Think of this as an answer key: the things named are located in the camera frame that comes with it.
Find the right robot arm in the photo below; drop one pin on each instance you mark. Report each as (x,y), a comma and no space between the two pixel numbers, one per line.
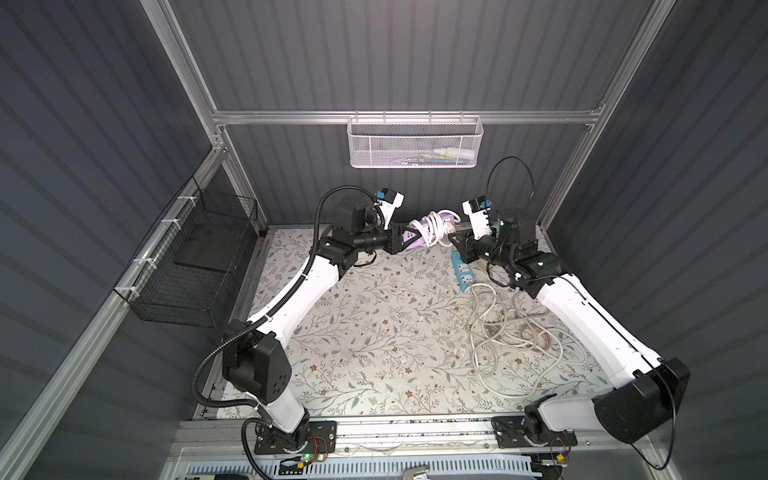
(646,390)

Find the white wire wall basket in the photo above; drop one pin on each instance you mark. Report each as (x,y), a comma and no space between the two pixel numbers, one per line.
(374,142)

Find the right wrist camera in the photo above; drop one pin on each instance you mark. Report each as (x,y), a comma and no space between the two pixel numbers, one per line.
(477,210)

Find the black pad in black basket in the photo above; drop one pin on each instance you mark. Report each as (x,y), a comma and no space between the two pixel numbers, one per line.
(209,247)

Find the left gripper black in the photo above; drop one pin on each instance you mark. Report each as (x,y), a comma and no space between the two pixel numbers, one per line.
(394,239)

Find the black wire wall basket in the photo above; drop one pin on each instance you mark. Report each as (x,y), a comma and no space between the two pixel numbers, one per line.
(193,274)

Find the clear tape roll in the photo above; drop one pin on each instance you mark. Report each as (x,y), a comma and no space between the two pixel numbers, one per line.
(536,337)

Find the purple power strip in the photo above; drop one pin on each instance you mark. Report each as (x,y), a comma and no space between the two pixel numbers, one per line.
(430,230)

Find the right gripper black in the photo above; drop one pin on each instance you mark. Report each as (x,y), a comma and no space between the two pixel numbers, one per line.
(466,246)

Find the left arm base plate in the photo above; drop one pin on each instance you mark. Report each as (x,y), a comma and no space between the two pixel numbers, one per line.
(310,437)

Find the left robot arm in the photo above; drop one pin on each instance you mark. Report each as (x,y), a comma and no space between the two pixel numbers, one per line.
(255,362)

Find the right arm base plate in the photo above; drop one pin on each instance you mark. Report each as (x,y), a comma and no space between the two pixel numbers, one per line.
(518,431)

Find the teal power strip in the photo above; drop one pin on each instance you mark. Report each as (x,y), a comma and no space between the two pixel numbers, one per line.
(464,274)

